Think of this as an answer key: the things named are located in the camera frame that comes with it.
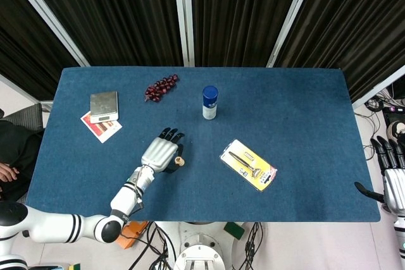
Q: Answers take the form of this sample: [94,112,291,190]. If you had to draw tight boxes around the black floor cable bundle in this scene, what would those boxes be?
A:
[363,88,395,113]
[239,221,268,270]
[123,221,180,270]

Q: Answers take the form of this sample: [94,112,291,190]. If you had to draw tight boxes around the grey woven chair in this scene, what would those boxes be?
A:
[4,103,44,132]

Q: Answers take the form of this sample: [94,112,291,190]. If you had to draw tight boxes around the black monitor device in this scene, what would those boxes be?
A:
[381,82,405,116]

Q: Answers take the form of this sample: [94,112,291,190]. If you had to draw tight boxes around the bystander bare hand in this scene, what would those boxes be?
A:
[0,162,20,183]

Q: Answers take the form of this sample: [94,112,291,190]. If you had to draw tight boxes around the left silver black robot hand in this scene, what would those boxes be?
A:
[140,126,186,175]

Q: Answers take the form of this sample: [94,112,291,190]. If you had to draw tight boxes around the white robot torso base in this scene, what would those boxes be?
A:
[173,221,237,270]

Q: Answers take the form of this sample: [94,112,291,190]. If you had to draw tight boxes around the white bottle with blue cap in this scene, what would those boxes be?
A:
[202,85,220,121]

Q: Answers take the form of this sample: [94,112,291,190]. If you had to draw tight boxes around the white round device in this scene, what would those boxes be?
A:
[386,120,405,140]

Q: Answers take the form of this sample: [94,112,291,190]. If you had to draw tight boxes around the red grape bunch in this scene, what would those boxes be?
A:
[144,73,180,103]

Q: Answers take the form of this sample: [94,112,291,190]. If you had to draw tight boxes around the blue tablecloth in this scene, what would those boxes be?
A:
[25,66,382,223]

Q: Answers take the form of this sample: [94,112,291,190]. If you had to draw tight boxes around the white card with red photo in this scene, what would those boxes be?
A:
[80,111,123,144]

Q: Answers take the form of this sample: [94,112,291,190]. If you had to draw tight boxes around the yellow razor blister pack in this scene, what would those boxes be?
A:
[219,138,278,192]

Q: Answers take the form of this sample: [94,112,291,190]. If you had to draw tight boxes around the person in black clothes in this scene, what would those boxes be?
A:
[0,108,44,206]

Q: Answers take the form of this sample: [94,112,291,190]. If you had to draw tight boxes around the silver kitchen scale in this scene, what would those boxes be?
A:
[89,90,120,125]

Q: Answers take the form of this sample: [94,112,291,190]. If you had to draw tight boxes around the dark pleated curtain panel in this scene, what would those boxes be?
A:
[20,0,184,67]
[0,0,80,100]
[275,0,405,103]
[189,0,306,68]

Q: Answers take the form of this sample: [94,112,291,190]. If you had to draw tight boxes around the orange box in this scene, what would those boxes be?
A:
[115,220,149,249]

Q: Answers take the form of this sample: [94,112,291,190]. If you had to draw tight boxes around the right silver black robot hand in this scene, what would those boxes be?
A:
[354,135,405,212]

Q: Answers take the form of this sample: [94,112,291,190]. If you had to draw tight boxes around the white frame post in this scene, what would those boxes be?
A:
[0,73,53,113]
[351,64,405,109]
[172,0,196,68]
[266,0,327,68]
[3,0,92,68]

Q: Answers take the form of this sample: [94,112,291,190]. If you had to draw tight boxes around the black forearm cable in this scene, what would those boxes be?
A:
[131,167,145,214]

